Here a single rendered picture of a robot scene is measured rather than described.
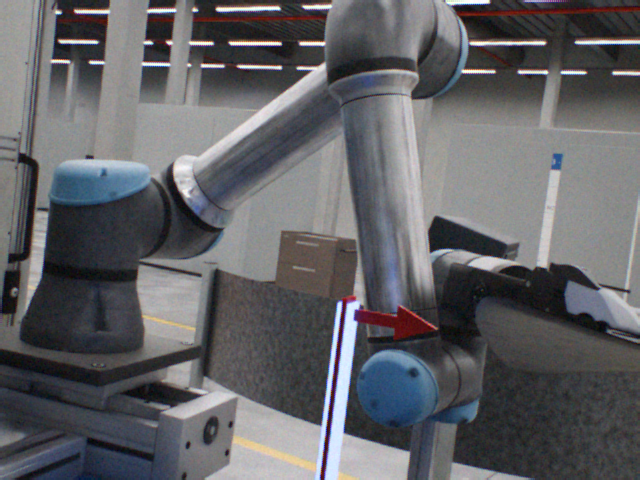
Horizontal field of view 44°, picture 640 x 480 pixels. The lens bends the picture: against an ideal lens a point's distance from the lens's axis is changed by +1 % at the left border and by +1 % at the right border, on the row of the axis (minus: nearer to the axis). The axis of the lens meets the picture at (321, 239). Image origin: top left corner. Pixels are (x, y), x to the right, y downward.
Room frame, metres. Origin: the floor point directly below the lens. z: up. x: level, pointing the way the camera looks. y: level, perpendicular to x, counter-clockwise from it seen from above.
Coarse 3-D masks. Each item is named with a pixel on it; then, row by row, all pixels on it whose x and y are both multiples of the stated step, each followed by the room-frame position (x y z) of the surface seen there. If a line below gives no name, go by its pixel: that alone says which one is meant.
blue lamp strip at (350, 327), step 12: (348, 312) 0.54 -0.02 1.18; (348, 324) 0.54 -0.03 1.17; (348, 336) 0.54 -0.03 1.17; (348, 348) 0.54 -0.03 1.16; (348, 360) 0.55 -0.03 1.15; (348, 372) 0.55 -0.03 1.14; (348, 384) 0.56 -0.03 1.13; (336, 396) 0.54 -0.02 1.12; (336, 408) 0.54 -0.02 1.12; (336, 420) 0.54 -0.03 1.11; (336, 432) 0.54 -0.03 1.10; (336, 444) 0.54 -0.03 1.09; (336, 456) 0.55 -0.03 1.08; (336, 468) 0.55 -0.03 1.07
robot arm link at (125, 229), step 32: (96, 160) 1.04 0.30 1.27; (64, 192) 0.96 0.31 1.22; (96, 192) 0.96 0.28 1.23; (128, 192) 0.97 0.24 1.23; (160, 192) 1.05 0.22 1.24; (64, 224) 0.96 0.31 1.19; (96, 224) 0.96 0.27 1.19; (128, 224) 0.98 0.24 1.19; (160, 224) 1.03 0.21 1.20; (64, 256) 0.96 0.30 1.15; (96, 256) 0.96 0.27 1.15; (128, 256) 0.99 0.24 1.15
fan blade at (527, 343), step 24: (480, 312) 0.48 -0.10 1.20; (504, 312) 0.45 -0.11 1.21; (528, 312) 0.43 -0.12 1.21; (504, 336) 0.54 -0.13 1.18; (528, 336) 0.52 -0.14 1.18; (552, 336) 0.49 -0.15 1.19; (576, 336) 0.46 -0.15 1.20; (600, 336) 0.42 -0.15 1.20; (504, 360) 0.60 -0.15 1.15; (528, 360) 0.59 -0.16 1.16; (552, 360) 0.58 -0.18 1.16; (576, 360) 0.57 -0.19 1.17; (600, 360) 0.55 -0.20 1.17; (624, 360) 0.54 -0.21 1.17
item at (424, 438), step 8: (416, 424) 1.05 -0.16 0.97; (424, 424) 1.05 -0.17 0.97; (432, 424) 1.04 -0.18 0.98; (416, 432) 1.05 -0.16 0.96; (424, 432) 1.05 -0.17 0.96; (432, 432) 1.04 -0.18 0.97; (416, 440) 1.05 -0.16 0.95; (424, 440) 1.05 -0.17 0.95; (432, 440) 1.04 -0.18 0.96; (416, 448) 1.05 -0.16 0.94; (424, 448) 1.04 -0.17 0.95; (432, 448) 1.04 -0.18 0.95; (416, 456) 1.05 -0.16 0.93; (424, 456) 1.04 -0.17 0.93; (432, 456) 1.04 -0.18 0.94; (408, 464) 1.05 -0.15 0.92; (416, 464) 1.05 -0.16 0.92; (424, 464) 1.04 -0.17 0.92; (432, 464) 1.06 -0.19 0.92; (408, 472) 1.05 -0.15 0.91; (416, 472) 1.05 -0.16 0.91; (424, 472) 1.04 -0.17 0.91; (432, 472) 1.06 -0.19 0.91
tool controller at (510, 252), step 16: (432, 224) 1.11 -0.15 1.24; (448, 224) 1.10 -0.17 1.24; (464, 224) 1.11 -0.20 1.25; (480, 224) 1.33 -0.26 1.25; (432, 240) 1.11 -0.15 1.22; (448, 240) 1.10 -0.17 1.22; (464, 240) 1.09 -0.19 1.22; (480, 240) 1.09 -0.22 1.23; (496, 240) 1.08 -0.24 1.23; (512, 240) 1.19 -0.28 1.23; (496, 256) 1.08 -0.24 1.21; (512, 256) 1.21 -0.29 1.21
